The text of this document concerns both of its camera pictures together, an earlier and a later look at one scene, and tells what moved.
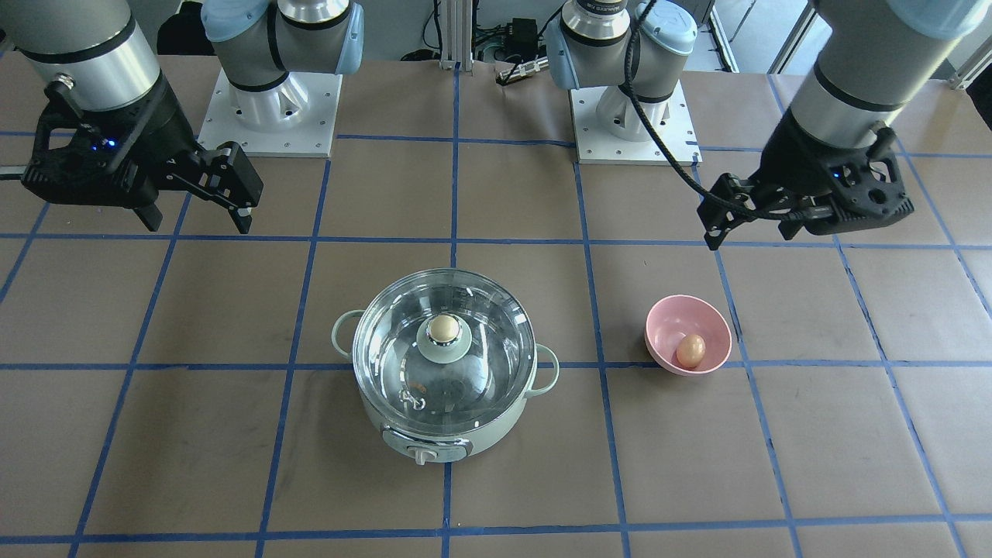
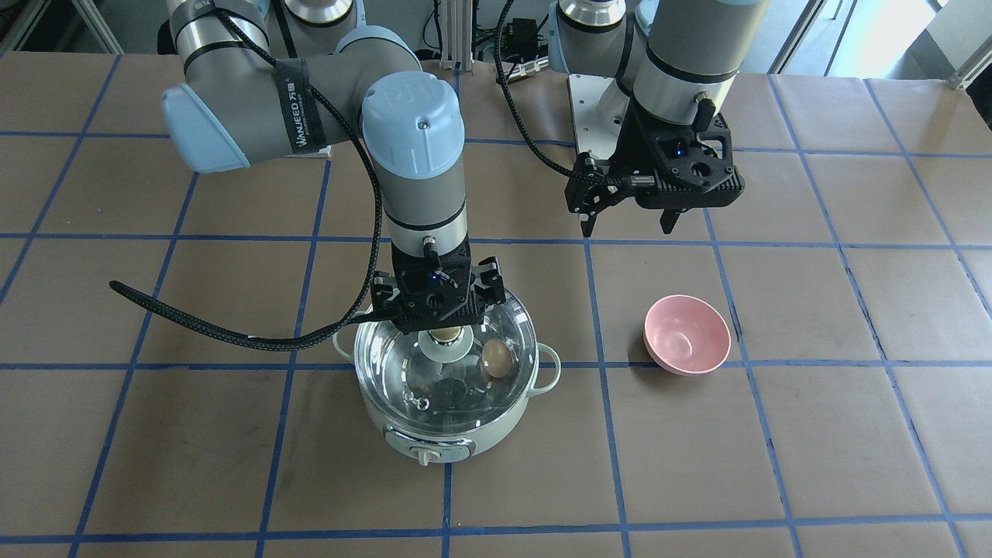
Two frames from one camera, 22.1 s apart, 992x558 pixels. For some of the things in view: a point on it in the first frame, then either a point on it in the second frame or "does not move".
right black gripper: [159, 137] -> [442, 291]
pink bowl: [674, 317] does not move
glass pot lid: [445, 350] does not move
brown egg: [690, 350] -> [497, 358]
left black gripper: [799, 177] -> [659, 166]
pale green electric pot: [428, 446] does not move
